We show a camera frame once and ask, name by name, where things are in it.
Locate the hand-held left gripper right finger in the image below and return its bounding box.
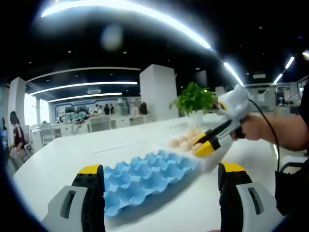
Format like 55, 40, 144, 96
218, 161, 284, 232

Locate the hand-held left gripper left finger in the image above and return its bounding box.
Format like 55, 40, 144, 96
41, 164, 106, 232

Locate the brown egg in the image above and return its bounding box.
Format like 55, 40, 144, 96
192, 142, 206, 155

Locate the pile of brown eggs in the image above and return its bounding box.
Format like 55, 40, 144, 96
168, 128, 206, 154

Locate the blue egg tray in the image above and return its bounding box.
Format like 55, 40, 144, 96
103, 149, 199, 217

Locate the person's right hand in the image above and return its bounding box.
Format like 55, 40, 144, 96
231, 113, 268, 142

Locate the short ceiling light strip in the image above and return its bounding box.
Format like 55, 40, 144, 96
223, 62, 244, 86

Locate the white table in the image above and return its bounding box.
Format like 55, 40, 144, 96
12, 113, 285, 232

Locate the green plant in white pot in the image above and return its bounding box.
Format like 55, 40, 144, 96
169, 82, 218, 126

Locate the person's dark clothing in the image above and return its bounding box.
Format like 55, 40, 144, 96
275, 84, 309, 216

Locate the white mesh office chair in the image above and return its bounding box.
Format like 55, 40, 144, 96
40, 123, 56, 145
89, 117, 112, 133

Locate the white swivel chair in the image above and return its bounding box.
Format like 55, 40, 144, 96
281, 156, 309, 172

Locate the wide white square pillar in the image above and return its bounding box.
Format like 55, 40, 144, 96
139, 64, 178, 119

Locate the long white counter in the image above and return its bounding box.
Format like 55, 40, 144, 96
30, 113, 155, 143

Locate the straight ceiling light strip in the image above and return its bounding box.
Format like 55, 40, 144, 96
48, 92, 123, 103
30, 81, 138, 96

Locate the long curved ceiling light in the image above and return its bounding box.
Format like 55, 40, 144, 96
41, 0, 212, 49

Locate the narrow white pillar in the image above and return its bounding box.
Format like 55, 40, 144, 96
7, 77, 27, 136

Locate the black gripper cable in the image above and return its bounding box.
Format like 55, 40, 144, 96
246, 99, 281, 173

